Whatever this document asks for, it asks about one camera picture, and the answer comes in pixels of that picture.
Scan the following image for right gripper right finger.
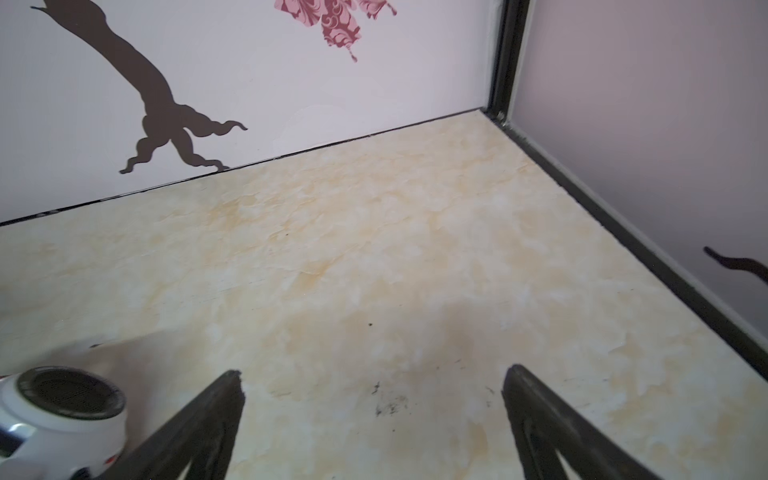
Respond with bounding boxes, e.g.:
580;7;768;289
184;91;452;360
502;364;658;479

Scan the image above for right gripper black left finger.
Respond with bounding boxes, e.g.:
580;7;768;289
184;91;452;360
100;370;245;479

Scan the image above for black white headphones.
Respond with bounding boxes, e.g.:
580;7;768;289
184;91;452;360
1;366;127;479

